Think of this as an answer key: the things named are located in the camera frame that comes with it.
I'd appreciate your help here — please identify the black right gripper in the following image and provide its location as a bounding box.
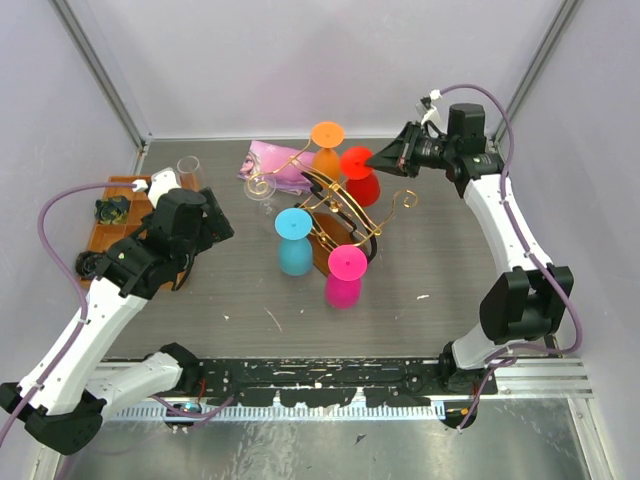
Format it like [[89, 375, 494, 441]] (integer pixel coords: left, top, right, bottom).
[[365, 120, 457, 179]]

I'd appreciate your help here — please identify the red wine glass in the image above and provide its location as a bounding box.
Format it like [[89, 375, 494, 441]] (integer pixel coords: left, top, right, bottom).
[[340, 146, 381, 207]]

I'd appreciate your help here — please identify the clear tall wine glass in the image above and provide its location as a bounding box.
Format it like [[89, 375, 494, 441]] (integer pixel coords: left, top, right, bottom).
[[176, 155, 204, 191]]

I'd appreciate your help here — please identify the orange wine glass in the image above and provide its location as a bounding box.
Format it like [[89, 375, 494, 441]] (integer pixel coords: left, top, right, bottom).
[[311, 121, 344, 182]]

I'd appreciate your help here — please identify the wooden compartment tray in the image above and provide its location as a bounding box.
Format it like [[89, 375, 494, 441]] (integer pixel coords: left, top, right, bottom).
[[75, 169, 208, 298]]

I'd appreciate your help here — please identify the gold wire wine glass rack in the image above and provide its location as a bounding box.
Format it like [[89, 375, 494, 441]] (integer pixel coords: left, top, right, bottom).
[[260, 147, 389, 276]]

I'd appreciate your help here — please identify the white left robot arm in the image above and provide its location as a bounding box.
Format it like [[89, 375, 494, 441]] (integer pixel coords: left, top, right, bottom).
[[1, 168, 234, 456]]

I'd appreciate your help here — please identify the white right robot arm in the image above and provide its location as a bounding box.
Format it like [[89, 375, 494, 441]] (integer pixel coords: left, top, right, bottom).
[[366, 97, 574, 394]]

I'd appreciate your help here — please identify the clear wine glass on left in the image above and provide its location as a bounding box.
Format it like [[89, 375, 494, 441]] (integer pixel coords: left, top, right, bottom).
[[243, 172, 277, 216]]

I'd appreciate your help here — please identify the blue wine glass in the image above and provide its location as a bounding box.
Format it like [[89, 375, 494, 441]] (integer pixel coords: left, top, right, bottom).
[[274, 208, 313, 276]]

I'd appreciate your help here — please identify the pink wine glass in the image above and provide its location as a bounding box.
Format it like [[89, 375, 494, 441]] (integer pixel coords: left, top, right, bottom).
[[325, 245, 368, 309]]

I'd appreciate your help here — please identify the dark floral rolled cloth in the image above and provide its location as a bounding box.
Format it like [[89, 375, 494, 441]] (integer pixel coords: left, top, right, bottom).
[[94, 195, 131, 225]]

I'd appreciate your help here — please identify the black orange rolled cloth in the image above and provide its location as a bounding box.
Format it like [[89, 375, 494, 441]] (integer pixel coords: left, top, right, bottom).
[[75, 250, 105, 280]]

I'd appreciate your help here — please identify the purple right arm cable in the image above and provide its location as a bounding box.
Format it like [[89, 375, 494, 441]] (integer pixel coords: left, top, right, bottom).
[[428, 83, 585, 431]]

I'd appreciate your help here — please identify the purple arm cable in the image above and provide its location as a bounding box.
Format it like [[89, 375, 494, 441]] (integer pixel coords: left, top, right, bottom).
[[0, 181, 236, 441], [428, 83, 585, 431]]

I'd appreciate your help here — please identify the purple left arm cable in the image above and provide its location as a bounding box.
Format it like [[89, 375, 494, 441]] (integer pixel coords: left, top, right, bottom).
[[0, 181, 236, 441]]

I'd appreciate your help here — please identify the aluminium frame rail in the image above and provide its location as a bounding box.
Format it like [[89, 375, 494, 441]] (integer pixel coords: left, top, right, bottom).
[[81, 354, 593, 421]]

